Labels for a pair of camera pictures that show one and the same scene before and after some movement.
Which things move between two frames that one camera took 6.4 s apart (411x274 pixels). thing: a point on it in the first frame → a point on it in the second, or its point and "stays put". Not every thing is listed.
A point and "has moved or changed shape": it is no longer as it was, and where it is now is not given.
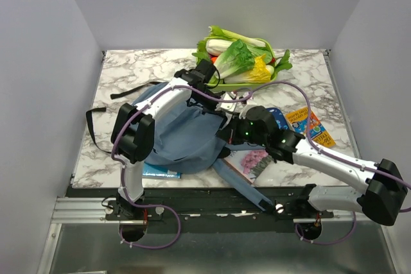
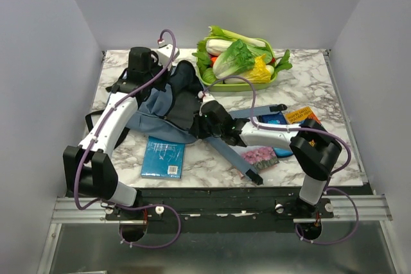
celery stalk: x=218 y=31 stays put
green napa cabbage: x=236 y=59 stays put
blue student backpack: x=187 y=140 has moved or changed shape
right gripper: x=229 y=133 → x=195 y=129
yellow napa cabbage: x=259 y=73 stays put
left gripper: x=212 y=110 → x=161 y=86
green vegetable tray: x=218 y=86 stays put
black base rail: x=207 y=210 stays put
